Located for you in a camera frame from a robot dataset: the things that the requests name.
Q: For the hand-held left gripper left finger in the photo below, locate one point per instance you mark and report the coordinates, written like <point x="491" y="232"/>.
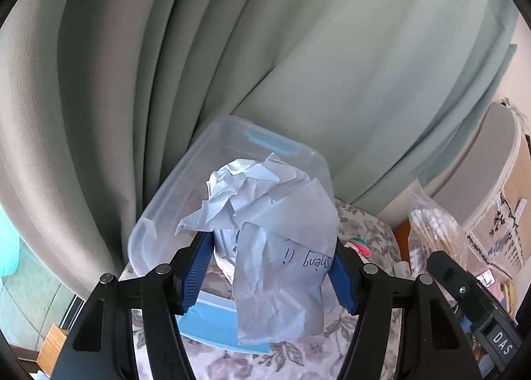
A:
<point x="195" y="276"/>

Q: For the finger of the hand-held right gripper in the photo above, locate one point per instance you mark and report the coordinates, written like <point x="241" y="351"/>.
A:
<point x="450" y="276"/>

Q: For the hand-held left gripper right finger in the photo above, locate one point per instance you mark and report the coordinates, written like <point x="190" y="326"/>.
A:
<point x="342" y="280"/>

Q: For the white paper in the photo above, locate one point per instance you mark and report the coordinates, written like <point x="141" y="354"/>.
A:
<point x="269" y="280"/>

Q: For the clear plastic container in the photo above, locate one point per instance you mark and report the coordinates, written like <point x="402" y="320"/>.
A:
<point x="186" y="181"/>

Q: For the blue container lid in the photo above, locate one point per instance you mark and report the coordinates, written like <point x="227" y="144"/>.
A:
<point x="211" y="322"/>

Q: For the pink and green hair clips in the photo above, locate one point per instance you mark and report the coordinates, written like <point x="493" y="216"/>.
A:
<point x="359" y="246"/>

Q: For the bag of cotton swabs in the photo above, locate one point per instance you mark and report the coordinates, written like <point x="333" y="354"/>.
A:
<point x="435" y="226"/>

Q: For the grey floral blanket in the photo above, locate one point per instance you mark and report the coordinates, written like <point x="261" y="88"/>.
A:
<point x="365" y="222"/>

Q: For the grey white pillow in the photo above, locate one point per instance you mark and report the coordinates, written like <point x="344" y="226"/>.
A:
<point x="489" y="156"/>

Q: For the light wooden board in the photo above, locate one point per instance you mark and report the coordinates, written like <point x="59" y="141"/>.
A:
<point x="52" y="347"/>

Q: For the pale green curtain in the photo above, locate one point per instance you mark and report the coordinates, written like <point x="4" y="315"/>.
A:
<point x="290" y="52"/>

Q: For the brown wooden bed frame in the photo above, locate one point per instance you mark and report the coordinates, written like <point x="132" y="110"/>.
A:
<point x="401" y="241"/>

